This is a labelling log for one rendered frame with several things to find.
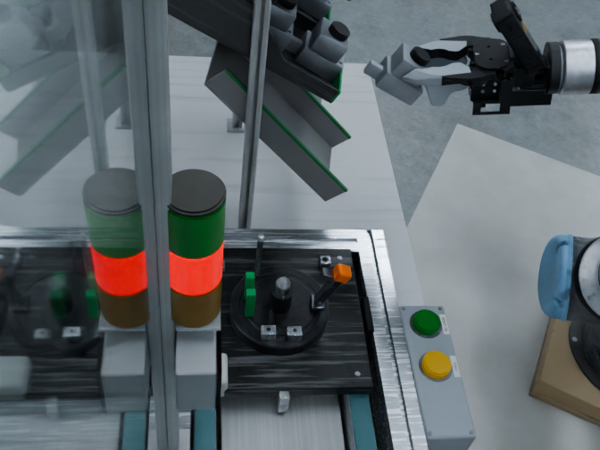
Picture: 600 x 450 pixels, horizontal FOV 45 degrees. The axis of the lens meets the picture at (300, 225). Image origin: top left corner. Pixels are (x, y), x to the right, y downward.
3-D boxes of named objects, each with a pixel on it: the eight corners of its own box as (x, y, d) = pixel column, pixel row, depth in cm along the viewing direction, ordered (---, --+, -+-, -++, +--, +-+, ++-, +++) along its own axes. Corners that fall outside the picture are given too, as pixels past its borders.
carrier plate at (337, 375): (348, 256, 115) (351, 247, 113) (370, 394, 99) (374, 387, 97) (194, 255, 111) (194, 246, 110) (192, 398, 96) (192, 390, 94)
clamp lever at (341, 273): (322, 295, 103) (351, 265, 98) (324, 308, 102) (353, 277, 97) (300, 290, 102) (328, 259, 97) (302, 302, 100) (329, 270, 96)
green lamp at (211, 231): (223, 213, 63) (225, 173, 59) (224, 260, 59) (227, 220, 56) (164, 213, 62) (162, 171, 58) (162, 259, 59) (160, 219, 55)
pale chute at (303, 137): (329, 147, 125) (351, 136, 123) (325, 202, 117) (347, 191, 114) (219, 31, 110) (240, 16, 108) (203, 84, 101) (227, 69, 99)
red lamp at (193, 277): (221, 251, 66) (223, 214, 63) (222, 295, 63) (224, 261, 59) (165, 250, 66) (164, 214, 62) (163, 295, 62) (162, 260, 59)
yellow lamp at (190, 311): (220, 284, 70) (221, 252, 66) (220, 328, 67) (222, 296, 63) (167, 284, 69) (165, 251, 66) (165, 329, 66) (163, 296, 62)
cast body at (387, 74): (410, 88, 109) (440, 55, 104) (411, 106, 106) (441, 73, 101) (363, 62, 106) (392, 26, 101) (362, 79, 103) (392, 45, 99)
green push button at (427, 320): (434, 316, 109) (437, 308, 107) (440, 338, 106) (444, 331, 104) (408, 316, 108) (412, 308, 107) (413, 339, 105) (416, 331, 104)
